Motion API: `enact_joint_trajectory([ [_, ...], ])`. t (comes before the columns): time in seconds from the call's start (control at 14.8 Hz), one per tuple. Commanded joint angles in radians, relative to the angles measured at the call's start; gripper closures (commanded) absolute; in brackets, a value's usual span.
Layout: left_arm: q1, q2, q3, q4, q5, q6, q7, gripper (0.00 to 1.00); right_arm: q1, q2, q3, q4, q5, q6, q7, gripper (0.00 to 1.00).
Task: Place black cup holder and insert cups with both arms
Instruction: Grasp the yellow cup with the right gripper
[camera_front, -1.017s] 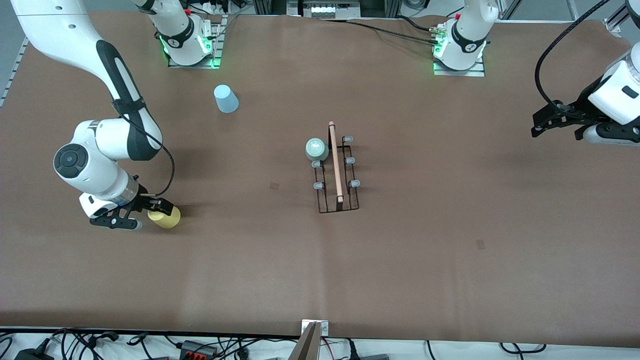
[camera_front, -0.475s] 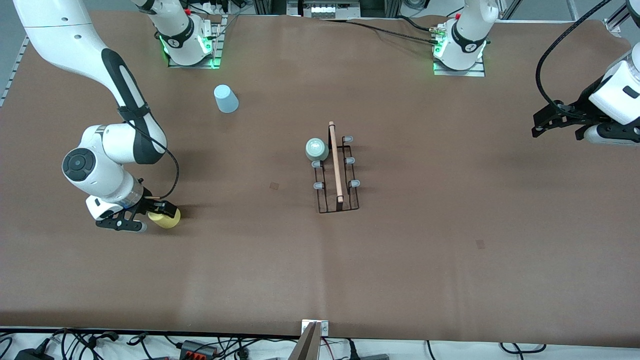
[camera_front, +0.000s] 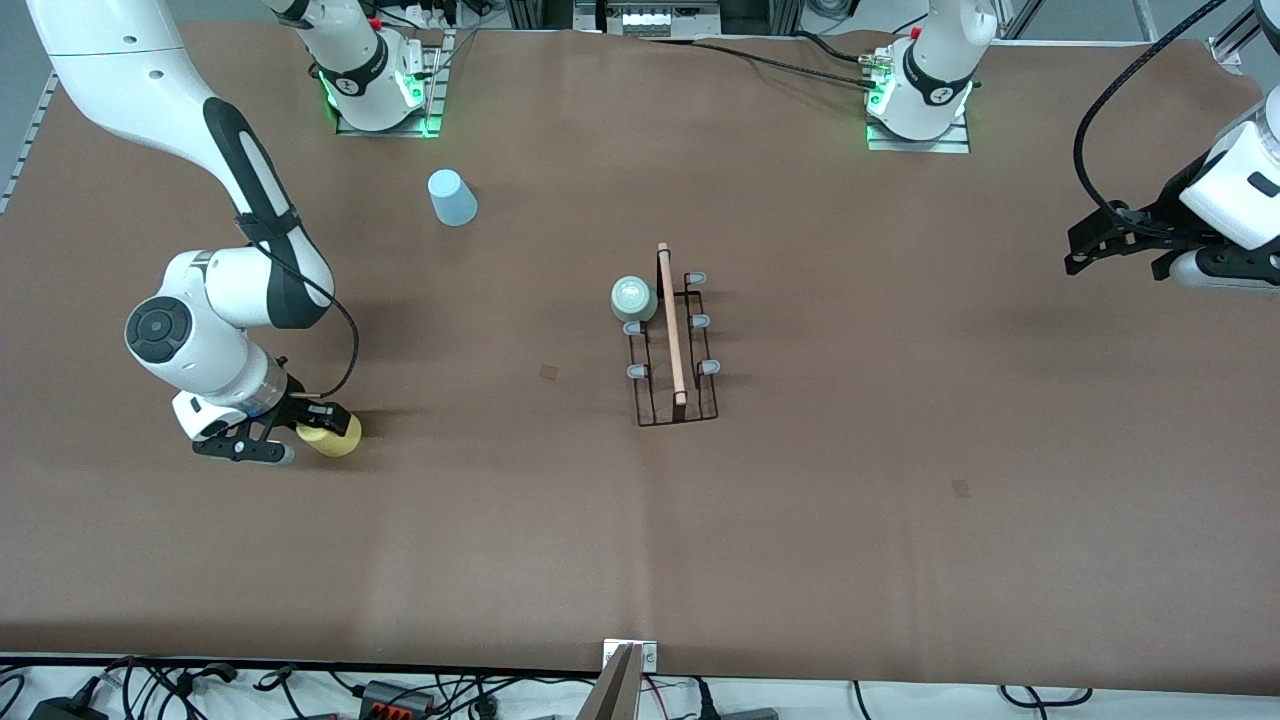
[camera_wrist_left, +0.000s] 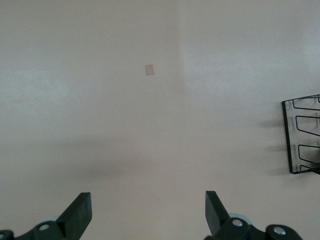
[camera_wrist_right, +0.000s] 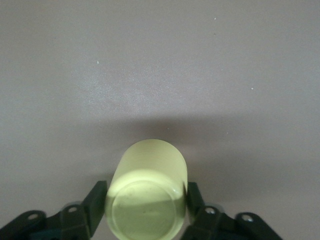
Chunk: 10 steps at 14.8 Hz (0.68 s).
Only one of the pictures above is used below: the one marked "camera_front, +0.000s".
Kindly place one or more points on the yellow cup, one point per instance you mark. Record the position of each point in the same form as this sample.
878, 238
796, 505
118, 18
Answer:
338, 447

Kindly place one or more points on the pale green cup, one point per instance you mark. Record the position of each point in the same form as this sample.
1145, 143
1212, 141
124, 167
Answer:
633, 298

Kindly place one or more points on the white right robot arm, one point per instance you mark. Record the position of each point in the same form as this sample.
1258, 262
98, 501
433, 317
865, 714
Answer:
150, 90

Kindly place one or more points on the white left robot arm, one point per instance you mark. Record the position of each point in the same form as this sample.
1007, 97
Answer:
935, 60

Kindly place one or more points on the light blue cup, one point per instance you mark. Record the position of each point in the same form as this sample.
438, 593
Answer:
452, 200

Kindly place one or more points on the black connector orange levers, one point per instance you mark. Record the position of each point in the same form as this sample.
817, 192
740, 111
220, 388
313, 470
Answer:
395, 698

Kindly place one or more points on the black power adapter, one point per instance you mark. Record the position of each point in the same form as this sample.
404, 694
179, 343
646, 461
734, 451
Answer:
65, 710

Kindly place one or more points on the brown table mat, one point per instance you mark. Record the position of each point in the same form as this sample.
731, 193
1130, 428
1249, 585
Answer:
800, 550

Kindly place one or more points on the box with white sockets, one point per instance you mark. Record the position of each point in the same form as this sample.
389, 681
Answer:
645, 18

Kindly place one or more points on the aluminium arm base plate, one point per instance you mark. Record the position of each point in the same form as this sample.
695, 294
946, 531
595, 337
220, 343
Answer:
950, 143
432, 80

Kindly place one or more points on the aluminium frame rail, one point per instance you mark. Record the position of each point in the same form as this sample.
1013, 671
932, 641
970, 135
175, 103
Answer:
25, 140
1232, 50

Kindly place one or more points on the small metal bracket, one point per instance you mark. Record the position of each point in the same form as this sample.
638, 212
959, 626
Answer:
650, 655

